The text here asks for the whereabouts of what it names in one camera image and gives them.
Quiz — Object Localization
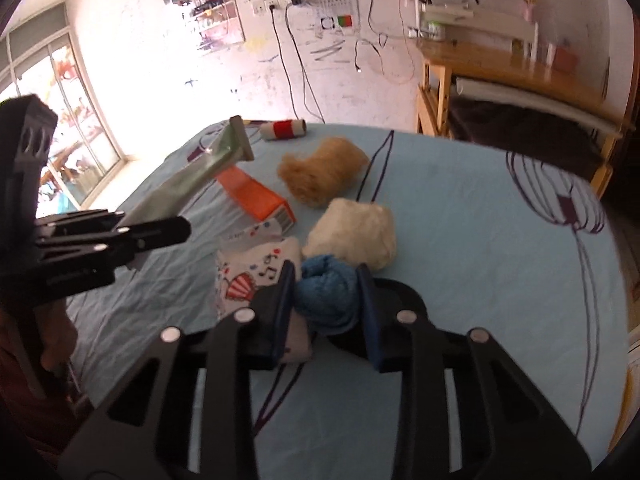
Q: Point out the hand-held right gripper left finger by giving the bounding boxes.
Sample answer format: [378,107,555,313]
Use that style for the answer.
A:
[60,260,296,480]

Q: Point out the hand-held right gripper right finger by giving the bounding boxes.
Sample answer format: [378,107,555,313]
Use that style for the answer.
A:
[356,262,593,480]

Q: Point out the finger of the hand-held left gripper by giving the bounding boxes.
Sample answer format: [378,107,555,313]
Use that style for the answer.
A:
[0,245,151,307]
[35,209,192,263]

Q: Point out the blue fluffy ball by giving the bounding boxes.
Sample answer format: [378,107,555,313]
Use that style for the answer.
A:
[295,255,362,337]

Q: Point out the person's left hand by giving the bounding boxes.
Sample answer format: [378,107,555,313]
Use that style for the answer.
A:
[39,301,77,373]

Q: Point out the white printed tissue pack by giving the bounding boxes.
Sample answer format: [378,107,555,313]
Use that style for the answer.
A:
[216,221,314,364]

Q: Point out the light blue printed tablecloth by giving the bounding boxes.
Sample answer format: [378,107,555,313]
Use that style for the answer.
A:
[65,121,632,480]

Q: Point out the cream fluffy ball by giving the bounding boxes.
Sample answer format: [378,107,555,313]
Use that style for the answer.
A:
[301,198,398,272]

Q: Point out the orange box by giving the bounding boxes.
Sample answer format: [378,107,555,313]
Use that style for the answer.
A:
[216,166,297,234]

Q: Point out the tan fluffy ball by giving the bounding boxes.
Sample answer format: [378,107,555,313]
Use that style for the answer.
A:
[277,137,370,210]

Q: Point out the red white roll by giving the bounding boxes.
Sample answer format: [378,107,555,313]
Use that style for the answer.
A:
[260,119,309,141]

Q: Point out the dark tufted ottoman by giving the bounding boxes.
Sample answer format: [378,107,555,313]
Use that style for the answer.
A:
[450,95,609,184]

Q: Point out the white keyboard tray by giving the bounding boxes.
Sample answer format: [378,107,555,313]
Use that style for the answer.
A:
[454,76,626,139]

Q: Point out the wooden desk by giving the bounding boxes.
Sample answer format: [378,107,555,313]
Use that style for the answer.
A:
[415,37,637,197]

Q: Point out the white wooden shelf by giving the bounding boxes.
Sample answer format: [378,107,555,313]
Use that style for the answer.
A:
[412,0,544,61]

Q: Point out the pink box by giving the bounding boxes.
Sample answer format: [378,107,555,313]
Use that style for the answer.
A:
[552,45,579,72]

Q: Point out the grey power cable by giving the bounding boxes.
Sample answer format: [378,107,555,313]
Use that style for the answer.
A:
[270,5,327,124]

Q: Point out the white wall socket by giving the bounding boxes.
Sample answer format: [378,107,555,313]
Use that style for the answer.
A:
[252,0,306,14]

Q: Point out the white hanging cable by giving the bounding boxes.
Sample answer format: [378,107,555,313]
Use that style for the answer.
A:
[352,0,419,86]

